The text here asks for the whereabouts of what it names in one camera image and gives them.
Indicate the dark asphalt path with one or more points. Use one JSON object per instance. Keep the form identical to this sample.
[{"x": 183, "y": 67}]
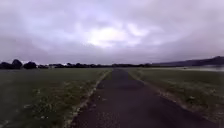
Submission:
[{"x": 125, "y": 103}]

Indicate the green grass field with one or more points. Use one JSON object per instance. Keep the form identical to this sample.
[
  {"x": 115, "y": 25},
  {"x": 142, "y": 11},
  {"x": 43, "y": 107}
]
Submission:
[
  {"x": 40, "y": 90},
  {"x": 186, "y": 83}
]

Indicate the dark distant hill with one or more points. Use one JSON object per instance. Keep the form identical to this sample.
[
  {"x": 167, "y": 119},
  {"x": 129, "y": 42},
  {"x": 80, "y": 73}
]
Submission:
[{"x": 200, "y": 62}]

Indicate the row of dark trees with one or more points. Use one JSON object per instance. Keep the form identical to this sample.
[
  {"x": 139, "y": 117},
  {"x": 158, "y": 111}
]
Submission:
[{"x": 16, "y": 64}]

